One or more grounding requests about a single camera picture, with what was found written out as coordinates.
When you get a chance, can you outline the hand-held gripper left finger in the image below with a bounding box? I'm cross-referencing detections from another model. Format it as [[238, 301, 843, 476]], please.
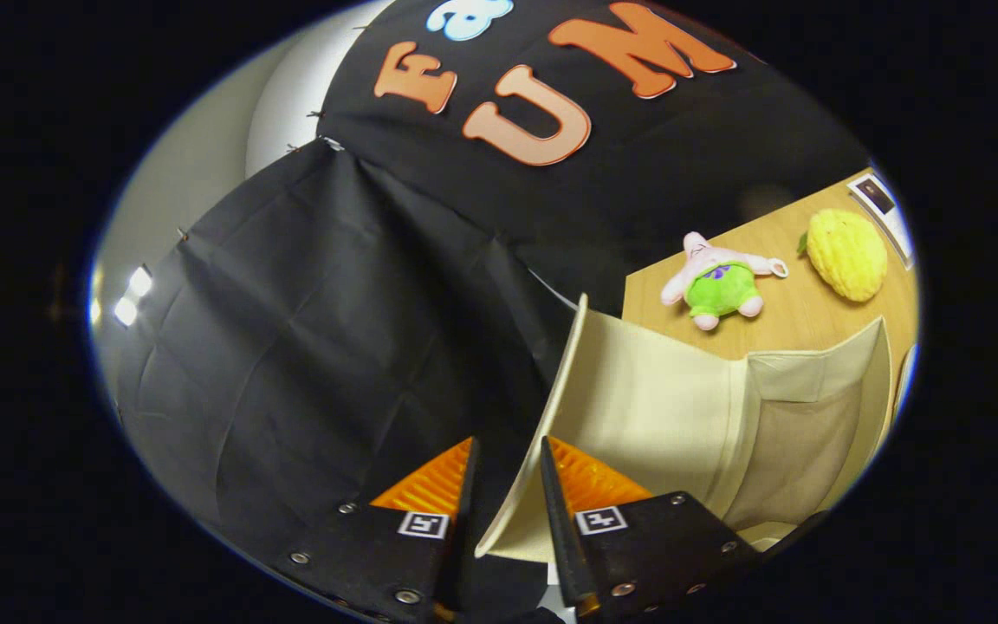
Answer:
[[269, 436, 481, 624]]

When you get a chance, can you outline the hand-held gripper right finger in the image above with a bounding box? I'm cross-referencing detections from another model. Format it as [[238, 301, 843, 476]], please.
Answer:
[[539, 435, 761, 621]]

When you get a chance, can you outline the beige fabric storage box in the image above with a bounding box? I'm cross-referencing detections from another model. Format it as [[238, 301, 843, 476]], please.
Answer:
[[475, 293, 898, 562]]

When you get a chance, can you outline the pink and green plush toy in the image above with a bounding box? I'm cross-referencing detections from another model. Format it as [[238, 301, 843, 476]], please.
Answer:
[[660, 231, 790, 332]]

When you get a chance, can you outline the yellow round plush toy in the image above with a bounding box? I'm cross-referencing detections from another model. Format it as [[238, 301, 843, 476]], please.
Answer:
[[798, 208, 889, 303]]

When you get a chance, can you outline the row of black clips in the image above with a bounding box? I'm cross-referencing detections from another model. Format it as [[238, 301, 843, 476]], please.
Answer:
[[177, 108, 327, 239]]

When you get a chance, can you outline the white book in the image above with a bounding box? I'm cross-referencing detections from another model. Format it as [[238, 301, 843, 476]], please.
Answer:
[[846, 171, 915, 270]]

